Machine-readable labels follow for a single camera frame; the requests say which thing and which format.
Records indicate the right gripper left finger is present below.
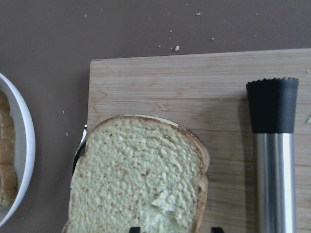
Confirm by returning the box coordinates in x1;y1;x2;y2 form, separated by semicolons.
129;227;140;233

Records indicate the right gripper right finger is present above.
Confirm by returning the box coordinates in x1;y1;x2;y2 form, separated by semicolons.
211;227;224;233

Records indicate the plain bread slice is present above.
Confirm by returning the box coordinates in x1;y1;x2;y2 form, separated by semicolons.
63;115;209;233

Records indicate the bread slice under egg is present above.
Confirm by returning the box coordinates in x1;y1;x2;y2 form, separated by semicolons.
0;92;17;208

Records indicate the wooden cutting board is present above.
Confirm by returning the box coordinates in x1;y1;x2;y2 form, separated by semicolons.
87;49;311;233

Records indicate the steel muddler black tip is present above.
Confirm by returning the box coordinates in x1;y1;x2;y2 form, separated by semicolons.
245;77;299;233

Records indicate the white plate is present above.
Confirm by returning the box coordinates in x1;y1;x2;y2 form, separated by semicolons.
0;74;35;225

